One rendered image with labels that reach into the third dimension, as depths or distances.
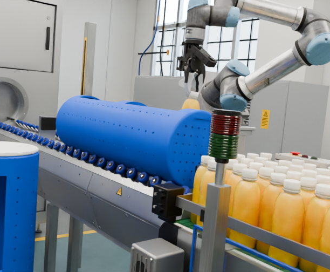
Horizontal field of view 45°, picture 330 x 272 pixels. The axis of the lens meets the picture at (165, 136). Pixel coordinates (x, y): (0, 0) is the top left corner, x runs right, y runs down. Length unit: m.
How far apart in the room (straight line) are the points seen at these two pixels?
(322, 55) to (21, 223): 1.26
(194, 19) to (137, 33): 5.71
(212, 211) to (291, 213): 0.20
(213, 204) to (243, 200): 0.20
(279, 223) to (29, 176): 0.90
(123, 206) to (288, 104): 1.81
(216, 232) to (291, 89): 2.28
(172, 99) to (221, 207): 3.21
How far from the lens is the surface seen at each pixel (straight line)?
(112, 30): 7.09
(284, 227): 0.99
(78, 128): 1.85
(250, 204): 1.05
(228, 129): 0.83
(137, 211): 1.50
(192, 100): 1.51
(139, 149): 1.46
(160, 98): 4.21
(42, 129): 2.47
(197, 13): 1.54
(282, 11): 1.71
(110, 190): 1.66
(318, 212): 0.98
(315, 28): 1.67
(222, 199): 0.86
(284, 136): 3.07
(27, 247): 1.60
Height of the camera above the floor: 1.29
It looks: 6 degrees down
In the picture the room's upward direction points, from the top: 5 degrees clockwise
